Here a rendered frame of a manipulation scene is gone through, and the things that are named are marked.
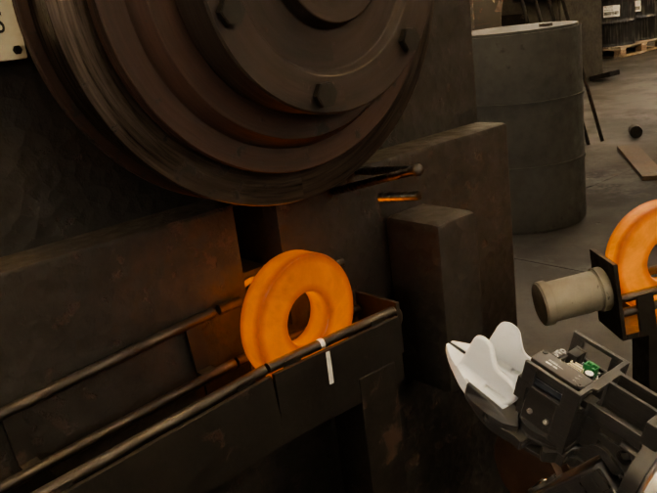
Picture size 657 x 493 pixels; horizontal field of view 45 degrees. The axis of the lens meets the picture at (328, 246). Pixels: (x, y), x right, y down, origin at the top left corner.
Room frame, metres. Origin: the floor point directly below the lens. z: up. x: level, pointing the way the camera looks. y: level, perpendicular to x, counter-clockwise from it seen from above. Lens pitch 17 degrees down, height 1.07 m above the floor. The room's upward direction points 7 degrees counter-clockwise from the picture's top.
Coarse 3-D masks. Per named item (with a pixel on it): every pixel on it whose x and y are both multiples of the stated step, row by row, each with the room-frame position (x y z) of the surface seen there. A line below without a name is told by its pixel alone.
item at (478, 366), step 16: (480, 336) 0.62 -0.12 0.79; (448, 352) 0.66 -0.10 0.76; (480, 352) 0.62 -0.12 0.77; (464, 368) 0.64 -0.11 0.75; (480, 368) 0.62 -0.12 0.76; (496, 368) 0.61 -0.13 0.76; (464, 384) 0.63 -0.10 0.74; (480, 384) 0.62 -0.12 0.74; (496, 384) 0.61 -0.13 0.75; (512, 384) 0.60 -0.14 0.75; (496, 400) 0.60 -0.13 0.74; (512, 400) 0.59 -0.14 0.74
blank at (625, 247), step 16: (640, 208) 0.98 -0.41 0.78; (656, 208) 0.96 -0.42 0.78; (624, 224) 0.97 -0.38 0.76; (640, 224) 0.96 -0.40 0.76; (656, 224) 0.96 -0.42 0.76; (624, 240) 0.95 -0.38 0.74; (640, 240) 0.96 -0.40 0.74; (656, 240) 0.96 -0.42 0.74; (608, 256) 0.97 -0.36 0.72; (624, 256) 0.95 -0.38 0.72; (640, 256) 0.96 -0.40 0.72; (624, 272) 0.95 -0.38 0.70; (640, 272) 0.96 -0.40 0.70; (624, 288) 0.95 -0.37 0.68; (640, 288) 0.96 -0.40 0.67
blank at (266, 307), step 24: (288, 264) 0.83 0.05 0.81; (312, 264) 0.85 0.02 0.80; (336, 264) 0.88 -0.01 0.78; (264, 288) 0.81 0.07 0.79; (288, 288) 0.82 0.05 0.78; (312, 288) 0.85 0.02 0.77; (336, 288) 0.87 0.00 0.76; (264, 312) 0.80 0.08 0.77; (288, 312) 0.82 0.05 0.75; (312, 312) 0.88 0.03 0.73; (336, 312) 0.87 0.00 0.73; (264, 336) 0.79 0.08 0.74; (288, 336) 0.82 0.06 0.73; (312, 336) 0.86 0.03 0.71; (264, 360) 0.79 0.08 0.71
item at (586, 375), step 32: (544, 352) 0.58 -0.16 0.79; (576, 352) 0.59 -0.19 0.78; (608, 352) 0.58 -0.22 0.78; (544, 384) 0.56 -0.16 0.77; (576, 384) 0.54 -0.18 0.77; (608, 384) 0.55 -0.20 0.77; (640, 384) 0.54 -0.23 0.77; (544, 416) 0.56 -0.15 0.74; (576, 416) 0.54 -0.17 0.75; (608, 416) 0.53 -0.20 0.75; (640, 416) 0.53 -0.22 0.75; (544, 448) 0.56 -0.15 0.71; (576, 448) 0.55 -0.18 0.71; (608, 448) 0.53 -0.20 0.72; (640, 448) 0.51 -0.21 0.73; (640, 480) 0.49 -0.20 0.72
